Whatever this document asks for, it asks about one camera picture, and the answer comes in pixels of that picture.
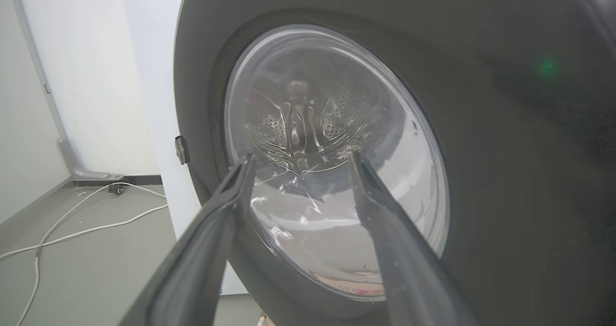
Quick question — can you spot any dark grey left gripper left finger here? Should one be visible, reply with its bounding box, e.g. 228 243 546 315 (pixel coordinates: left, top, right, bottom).
118 154 257 326

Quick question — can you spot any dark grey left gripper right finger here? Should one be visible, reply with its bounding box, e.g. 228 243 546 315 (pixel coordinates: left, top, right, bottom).
348 152 477 326

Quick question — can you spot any dark grey washing machine door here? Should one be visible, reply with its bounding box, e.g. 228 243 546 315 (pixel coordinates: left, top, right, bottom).
173 0 616 326

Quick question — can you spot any white washing machine body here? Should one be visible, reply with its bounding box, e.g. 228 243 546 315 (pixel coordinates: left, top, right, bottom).
120 0 248 296

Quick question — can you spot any white partition panel with foot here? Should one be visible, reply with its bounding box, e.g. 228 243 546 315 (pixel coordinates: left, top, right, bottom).
6 0 124 182

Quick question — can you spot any white floor cable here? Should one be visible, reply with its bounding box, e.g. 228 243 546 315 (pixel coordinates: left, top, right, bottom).
0 182 168 326

